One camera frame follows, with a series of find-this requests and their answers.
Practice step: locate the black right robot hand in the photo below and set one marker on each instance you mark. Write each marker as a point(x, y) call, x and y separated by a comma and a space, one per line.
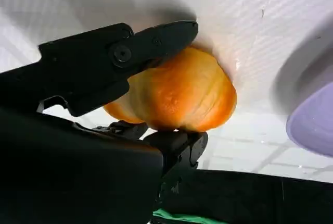
point(65, 169)

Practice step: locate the orange white toy bread roll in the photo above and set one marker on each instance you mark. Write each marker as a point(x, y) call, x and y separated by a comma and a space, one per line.
point(187, 91)

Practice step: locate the green cloth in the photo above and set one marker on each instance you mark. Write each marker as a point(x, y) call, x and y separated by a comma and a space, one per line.
point(182, 217)

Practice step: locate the lilac plate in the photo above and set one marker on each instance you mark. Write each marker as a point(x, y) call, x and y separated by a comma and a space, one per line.
point(314, 122)

